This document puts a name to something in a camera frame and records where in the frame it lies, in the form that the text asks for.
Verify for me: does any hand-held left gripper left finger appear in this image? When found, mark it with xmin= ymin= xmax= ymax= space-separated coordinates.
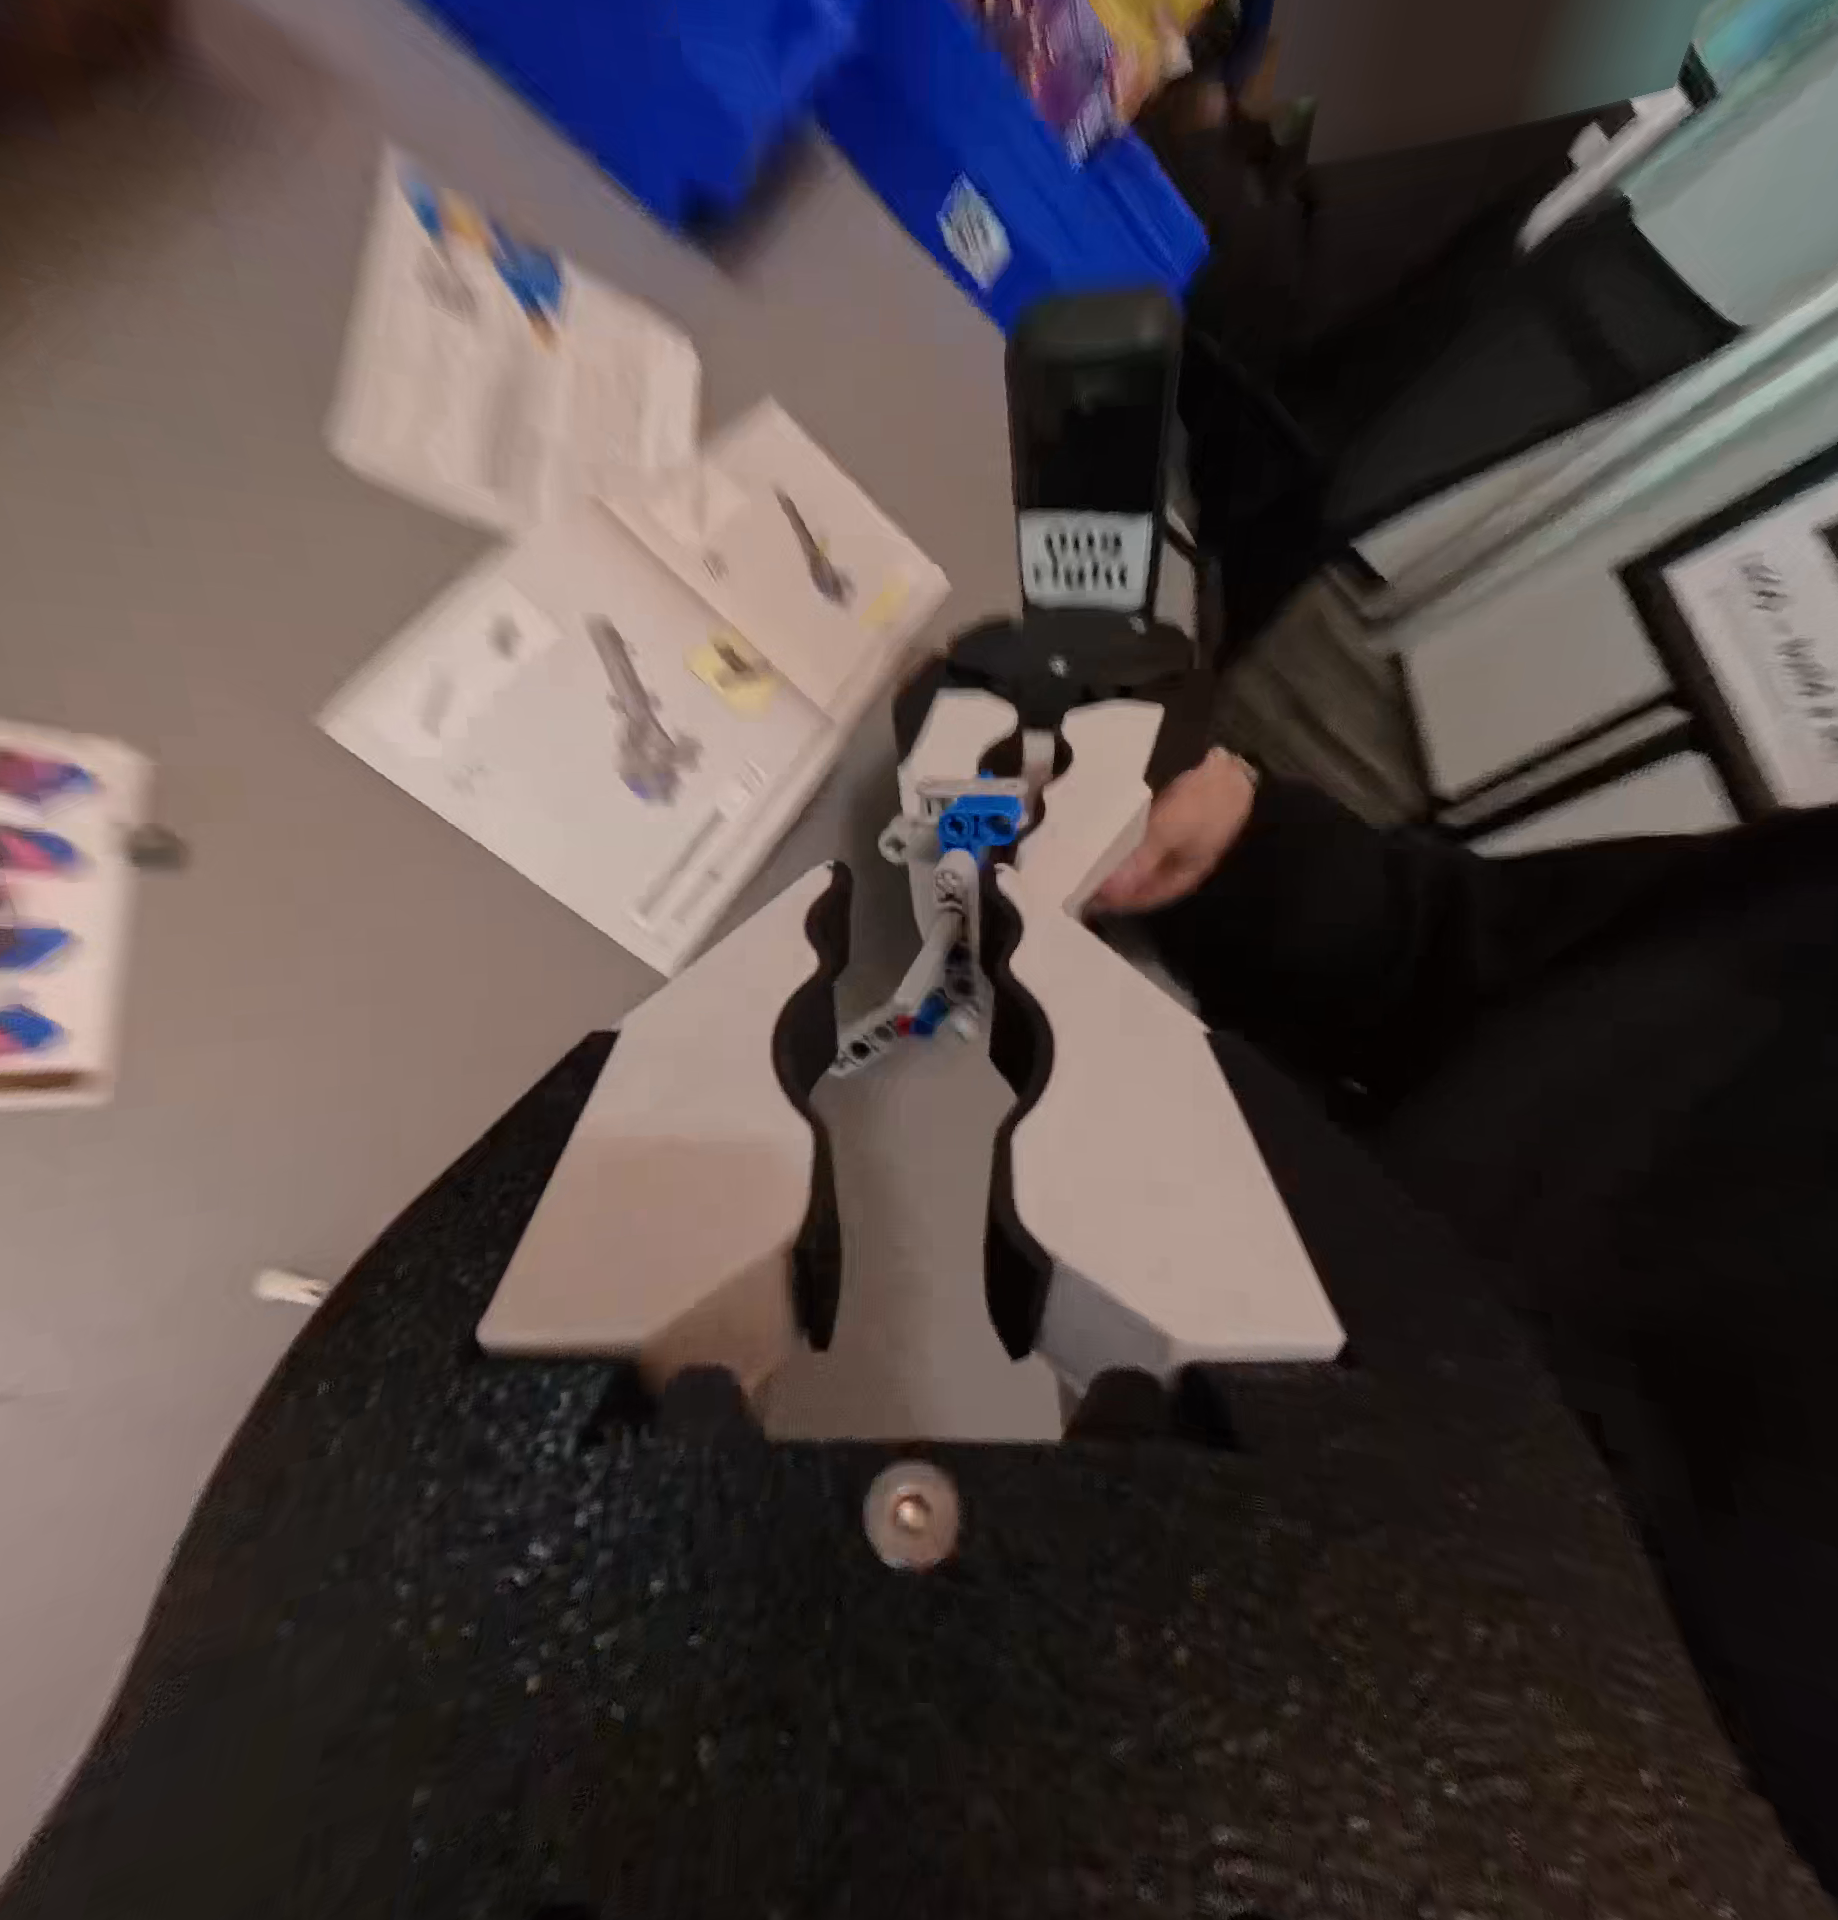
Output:
xmin=475 ymin=859 xmax=856 ymax=1404

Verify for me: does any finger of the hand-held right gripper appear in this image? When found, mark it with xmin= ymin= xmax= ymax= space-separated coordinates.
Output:
xmin=896 ymin=688 xmax=1034 ymax=873
xmin=1006 ymin=696 xmax=1165 ymax=920

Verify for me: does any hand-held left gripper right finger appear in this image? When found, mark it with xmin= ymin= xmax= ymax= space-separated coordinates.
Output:
xmin=982 ymin=867 xmax=1347 ymax=1424

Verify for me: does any blue grey lego assembly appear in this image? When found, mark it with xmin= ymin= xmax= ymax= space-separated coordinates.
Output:
xmin=830 ymin=771 xmax=1044 ymax=1085

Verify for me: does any person's right forearm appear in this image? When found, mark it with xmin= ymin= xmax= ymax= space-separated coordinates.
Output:
xmin=1144 ymin=779 xmax=1655 ymax=1083

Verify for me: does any purple lego box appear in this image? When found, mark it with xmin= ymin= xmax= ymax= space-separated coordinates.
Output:
xmin=985 ymin=0 xmax=1161 ymax=166

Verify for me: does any person's right hand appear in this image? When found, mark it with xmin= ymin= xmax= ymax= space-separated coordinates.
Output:
xmin=1084 ymin=750 xmax=1260 ymax=916

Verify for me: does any blue plastic bin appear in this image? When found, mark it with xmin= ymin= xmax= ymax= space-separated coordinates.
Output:
xmin=815 ymin=0 xmax=1212 ymax=334
xmin=408 ymin=0 xmax=861 ymax=249

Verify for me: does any black chair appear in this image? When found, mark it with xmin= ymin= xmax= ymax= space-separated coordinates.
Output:
xmin=1176 ymin=105 xmax=1626 ymax=646

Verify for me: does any open instruction booklet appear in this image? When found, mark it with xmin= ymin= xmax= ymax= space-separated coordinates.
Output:
xmin=318 ymin=396 xmax=950 ymax=978

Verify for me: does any person's dark clothing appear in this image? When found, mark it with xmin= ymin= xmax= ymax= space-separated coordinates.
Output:
xmin=1203 ymin=840 xmax=1838 ymax=1908

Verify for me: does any printed paper leaflet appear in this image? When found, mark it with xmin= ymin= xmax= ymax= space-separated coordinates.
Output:
xmin=325 ymin=142 xmax=703 ymax=533

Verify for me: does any sticker sheet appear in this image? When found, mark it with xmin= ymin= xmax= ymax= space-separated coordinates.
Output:
xmin=0 ymin=717 xmax=156 ymax=1113

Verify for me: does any large framed marker poster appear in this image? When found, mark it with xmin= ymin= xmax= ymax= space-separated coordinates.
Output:
xmin=1622 ymin=457 xmax=1838 ymax=824

